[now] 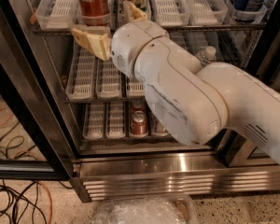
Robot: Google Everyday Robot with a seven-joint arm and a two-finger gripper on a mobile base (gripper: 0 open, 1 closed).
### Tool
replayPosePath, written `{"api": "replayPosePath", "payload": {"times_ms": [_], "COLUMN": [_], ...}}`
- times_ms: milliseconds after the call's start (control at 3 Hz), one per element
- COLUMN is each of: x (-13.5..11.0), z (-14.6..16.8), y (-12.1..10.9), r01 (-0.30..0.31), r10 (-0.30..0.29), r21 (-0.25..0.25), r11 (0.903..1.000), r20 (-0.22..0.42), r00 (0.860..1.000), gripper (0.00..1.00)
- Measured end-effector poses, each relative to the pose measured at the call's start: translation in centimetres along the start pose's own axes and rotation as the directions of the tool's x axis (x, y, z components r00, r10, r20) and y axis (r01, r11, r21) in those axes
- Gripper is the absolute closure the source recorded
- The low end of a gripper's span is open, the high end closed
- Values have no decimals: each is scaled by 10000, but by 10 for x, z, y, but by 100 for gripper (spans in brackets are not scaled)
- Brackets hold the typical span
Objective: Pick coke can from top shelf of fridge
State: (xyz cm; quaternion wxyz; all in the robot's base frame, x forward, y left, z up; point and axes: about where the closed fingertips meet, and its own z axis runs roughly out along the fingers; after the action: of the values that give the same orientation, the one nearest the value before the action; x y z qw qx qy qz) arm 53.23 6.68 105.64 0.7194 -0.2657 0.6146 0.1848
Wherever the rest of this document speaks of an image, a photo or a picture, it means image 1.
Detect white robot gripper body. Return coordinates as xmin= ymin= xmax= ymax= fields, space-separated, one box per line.
xmin=111 ymin=21 xmax=169 ymax=77

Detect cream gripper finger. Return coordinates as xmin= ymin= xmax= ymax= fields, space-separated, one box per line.
xmin=123 ymin=0 xmax=148 ymax=22
xmin=71 ymin=25 xmax=112 ymax=61

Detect red coke can top shelf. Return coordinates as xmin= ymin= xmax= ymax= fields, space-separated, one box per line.
xmin=78 ymin=0 xmax=110 ymax=26

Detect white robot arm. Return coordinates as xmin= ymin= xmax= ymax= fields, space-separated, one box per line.
xmin=71 ymin=2 xmax=280 ymax=164

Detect red can bottom shelf rear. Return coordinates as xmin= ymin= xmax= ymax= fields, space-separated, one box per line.
xmin=130 ymin=100 xmax=147 ymax=113

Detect stainless steel fridge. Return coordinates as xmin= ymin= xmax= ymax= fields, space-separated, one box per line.
xmin=8 ymin=0 xmax=280 ymax=202

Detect clear water bottle middle shelf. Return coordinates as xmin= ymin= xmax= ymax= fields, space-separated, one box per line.
xmin=196 ymin=46 xmax=217 ymax=66

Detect red can bottom shelf front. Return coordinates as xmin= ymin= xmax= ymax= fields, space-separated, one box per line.
xmin=130 ymin=110 xmax=147 ymax=137

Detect open glass fridge door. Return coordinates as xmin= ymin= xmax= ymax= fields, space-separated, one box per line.
xmin=0 ymin=0 xmax=73 ymax=180

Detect dark drink bottle white cap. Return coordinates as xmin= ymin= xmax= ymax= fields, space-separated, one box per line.
xmin=151 ymin=116 xmax=168 ymax=136

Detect clear plastic bin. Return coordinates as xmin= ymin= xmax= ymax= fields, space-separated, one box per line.
xmin=91 ymin=193 xmax=199 ymax=224

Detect middle wire shelf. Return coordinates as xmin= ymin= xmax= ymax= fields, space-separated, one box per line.
xmin=63 ymin=96 xmax=145 ymax=105

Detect wire shelf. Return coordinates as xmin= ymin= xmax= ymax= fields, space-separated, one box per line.
xmin=80 ymin=134 xmax=178 ymax=142
xmin=32 ymin=23 xmax=265 ymax=35
xmin=63 ymin=96 xmax=145 ymax=105

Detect bottom wire shelf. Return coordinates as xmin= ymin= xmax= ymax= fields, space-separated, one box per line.
xmin=80 ymin=134 xmax=178 ymax=142

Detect orange floor cable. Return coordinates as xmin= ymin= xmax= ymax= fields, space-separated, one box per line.
xmin=0 ymin=106 xmax=54 ymax=224

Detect top wire shelf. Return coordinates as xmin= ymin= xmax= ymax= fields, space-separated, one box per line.
xmin=32 ymin=23 xmax=265 ymax=35

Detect black floor cables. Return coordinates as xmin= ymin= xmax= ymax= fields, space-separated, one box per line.
xmin=0 ymin=121 xmax=73 ymax=224

